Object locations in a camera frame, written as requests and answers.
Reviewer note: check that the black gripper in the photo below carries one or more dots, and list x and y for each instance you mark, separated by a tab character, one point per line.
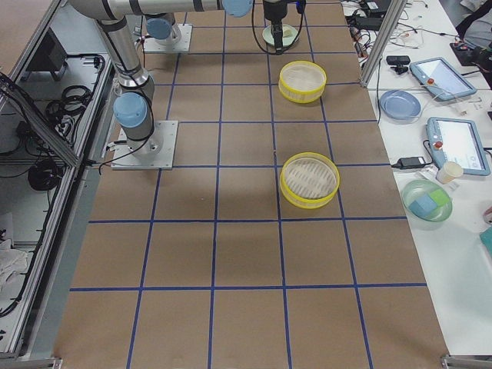
274	11

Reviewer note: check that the white crumpled cloth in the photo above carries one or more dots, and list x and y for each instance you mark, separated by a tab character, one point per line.
13	262

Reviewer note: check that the blue sponge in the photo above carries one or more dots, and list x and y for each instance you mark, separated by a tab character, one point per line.
422	206

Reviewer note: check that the black webcam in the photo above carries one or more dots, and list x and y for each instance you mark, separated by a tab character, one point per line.
398	63

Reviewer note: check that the green glass bowl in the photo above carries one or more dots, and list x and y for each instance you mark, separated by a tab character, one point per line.
415	189

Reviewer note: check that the lower blue teach pendant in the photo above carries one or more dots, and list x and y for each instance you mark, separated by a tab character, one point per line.
457	140

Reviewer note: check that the upper blue teach pendant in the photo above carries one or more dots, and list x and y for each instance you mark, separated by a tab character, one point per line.
442	80

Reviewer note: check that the pale green plate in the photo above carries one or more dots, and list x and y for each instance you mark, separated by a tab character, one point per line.
289	34

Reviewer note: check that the paper cup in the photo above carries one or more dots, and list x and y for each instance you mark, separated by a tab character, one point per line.
449	171

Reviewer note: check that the green sponge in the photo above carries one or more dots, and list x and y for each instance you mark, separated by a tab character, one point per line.
439	197

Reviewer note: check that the blue teach pendant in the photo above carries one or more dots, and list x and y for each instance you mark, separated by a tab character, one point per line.
442	80
457	140

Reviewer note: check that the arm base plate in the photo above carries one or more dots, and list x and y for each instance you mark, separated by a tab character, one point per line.
151	46
158	152

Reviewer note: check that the blue plate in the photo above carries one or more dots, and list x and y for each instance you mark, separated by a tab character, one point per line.
400	105

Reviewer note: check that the black power adapter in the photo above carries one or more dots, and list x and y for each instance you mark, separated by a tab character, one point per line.
414	162

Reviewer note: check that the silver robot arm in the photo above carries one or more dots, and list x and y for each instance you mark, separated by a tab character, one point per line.
110	17
163	27

